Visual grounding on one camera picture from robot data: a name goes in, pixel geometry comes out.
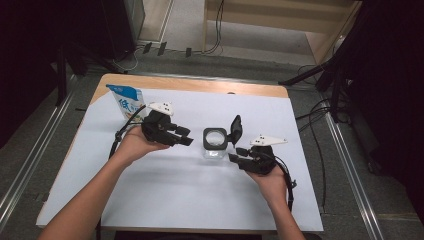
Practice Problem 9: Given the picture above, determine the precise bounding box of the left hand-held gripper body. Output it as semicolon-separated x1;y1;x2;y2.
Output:
140;101;179;147

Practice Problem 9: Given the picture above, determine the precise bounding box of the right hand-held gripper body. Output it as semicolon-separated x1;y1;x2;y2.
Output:
245;134;289;177

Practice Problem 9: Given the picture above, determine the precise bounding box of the glass jar with black lid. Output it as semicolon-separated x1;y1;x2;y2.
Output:
202;114;244;160

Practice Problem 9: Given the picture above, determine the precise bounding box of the blue and white pouch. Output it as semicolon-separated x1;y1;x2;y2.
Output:
105;83;148;122

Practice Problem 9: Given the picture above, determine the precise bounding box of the person's right hand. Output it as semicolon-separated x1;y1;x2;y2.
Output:
244;165;290;208

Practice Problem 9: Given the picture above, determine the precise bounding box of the person's left hand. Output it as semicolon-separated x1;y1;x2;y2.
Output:
114;125;171;168

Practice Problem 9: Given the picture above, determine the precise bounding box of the white table sheet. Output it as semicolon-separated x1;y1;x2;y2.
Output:
35;87;324;233

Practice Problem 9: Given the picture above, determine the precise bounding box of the black metal stand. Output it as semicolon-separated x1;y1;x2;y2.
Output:
54;41;129;108
278;56;349;124

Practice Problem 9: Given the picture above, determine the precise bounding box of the dark cabinet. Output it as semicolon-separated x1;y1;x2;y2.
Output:
99;0;146;63

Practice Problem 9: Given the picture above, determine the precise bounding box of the light wooden shelf unit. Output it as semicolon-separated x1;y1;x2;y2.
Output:
201;0;363;66

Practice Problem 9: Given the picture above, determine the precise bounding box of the dark curtain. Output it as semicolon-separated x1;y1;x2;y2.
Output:
333;0;424;228
0;0;104;149

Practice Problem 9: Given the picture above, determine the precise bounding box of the left hand-held gripper cable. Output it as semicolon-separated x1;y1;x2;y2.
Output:
108;104;148;160

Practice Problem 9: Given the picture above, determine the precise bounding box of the black floor cable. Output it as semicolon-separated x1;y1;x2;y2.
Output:
294;98;334;122
308;109;329;214

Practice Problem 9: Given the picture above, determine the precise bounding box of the white floor cable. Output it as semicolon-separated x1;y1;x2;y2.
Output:
111;46;140;73

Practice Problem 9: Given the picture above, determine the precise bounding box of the black hanging cable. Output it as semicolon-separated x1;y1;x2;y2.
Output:
202;0;225;55

